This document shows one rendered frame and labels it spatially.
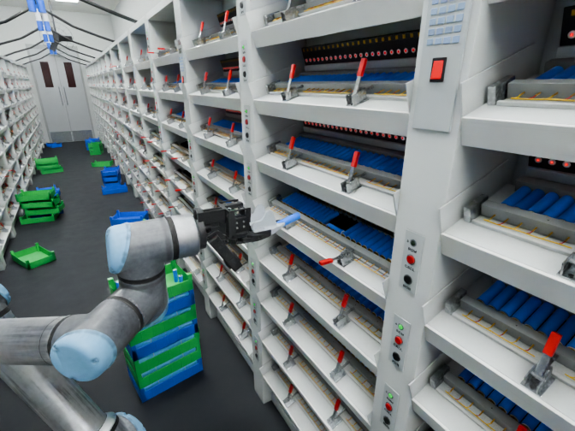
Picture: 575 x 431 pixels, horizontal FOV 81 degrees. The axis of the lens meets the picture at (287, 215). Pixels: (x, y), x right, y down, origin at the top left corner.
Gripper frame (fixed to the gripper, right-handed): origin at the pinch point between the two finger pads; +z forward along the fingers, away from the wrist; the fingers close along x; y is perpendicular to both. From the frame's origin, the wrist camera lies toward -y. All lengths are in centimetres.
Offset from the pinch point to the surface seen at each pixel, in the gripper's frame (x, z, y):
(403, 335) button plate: -31.2, 11.9, -15.1
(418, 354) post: -35.0, 12.4, -17.1
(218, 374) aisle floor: 61, 2, -103
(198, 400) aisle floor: 52, -11, -103
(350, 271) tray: -13.3, 12.8, -9.6
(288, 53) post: 35, 23, 42
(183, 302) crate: 67, -10, -60
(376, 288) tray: -21.8, 12.8, -9.6
